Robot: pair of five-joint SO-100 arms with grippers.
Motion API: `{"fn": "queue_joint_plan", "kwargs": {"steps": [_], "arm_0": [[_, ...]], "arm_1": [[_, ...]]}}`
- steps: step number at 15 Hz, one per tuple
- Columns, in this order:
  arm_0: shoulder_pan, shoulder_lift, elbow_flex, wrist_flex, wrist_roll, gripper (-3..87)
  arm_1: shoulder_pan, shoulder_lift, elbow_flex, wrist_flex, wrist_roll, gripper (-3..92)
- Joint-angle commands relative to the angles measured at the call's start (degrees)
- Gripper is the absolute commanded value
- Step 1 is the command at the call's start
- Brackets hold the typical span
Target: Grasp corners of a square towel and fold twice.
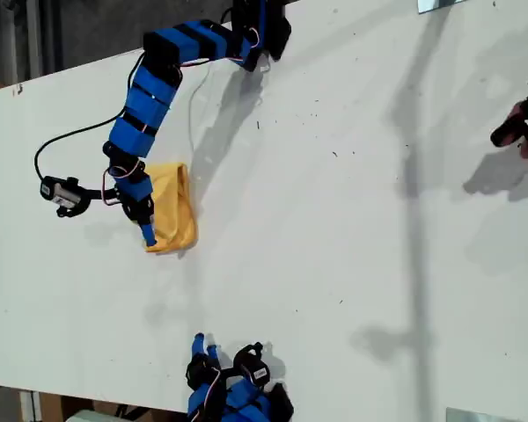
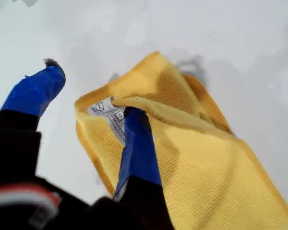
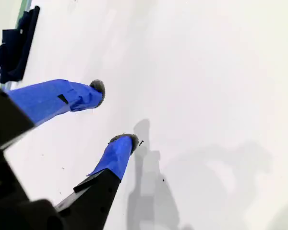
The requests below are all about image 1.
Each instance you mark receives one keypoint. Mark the yellow square towel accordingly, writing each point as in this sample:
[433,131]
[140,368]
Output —
[176,206]

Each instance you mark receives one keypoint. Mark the black camera stalk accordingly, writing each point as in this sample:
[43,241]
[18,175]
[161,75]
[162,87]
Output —
[99,192]
[229,373]

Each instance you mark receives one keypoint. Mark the black camera box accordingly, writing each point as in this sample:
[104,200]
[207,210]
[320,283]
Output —
[253,367]
[59,191]

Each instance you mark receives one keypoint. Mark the white metal post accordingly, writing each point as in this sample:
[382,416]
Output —
[28,406]

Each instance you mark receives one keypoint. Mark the grey metal post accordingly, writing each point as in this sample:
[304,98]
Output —
[33,35]

